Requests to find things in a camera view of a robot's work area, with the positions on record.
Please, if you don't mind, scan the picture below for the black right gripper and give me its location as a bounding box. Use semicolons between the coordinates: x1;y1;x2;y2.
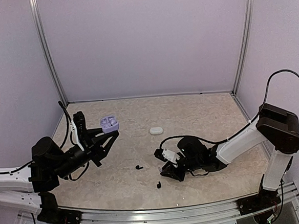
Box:
159;150;202;183

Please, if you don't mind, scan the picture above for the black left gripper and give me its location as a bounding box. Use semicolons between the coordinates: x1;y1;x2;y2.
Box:
50;125;121;180

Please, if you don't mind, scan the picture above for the purple earbud charging case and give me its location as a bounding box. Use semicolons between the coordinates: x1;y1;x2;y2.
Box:
99;115;119;133

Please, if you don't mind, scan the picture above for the white earbud charging case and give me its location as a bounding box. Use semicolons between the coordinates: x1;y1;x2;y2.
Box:
149;127;164;135

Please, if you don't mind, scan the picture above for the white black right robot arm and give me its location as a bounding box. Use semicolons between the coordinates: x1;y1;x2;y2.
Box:
154;104;299;209

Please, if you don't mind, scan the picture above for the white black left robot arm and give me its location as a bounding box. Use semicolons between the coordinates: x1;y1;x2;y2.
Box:
0;111;119;223

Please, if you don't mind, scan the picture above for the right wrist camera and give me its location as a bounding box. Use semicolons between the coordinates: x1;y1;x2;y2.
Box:
154;148;180;164

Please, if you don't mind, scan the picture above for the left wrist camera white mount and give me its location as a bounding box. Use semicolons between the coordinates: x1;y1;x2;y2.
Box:
70;120;84;151

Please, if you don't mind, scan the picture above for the aluminium front rail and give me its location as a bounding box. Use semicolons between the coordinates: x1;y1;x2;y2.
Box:
15;183;299;224

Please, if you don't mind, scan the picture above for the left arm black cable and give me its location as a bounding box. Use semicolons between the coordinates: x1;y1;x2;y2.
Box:
0;100;76;177

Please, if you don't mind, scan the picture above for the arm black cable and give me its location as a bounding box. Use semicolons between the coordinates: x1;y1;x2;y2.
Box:
154;68;299;158
0;100;76;177

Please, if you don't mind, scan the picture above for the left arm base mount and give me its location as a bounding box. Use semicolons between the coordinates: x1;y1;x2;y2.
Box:
37;192;82;224

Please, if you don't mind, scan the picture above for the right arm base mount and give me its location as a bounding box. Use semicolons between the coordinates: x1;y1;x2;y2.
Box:
237;186;282;216

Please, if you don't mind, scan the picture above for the aluminium corner post right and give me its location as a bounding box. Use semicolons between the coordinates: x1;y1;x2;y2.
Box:
232;0;254;97

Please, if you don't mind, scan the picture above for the aluminium corner post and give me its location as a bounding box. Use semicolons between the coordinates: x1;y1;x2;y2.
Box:
232;0;254;97
29;0;69;107

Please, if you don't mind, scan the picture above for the aluminium corner post left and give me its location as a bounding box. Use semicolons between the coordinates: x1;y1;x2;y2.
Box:
29;0;69;107

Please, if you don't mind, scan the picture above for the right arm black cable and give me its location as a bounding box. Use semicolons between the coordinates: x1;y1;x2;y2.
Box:
154;68;299;158

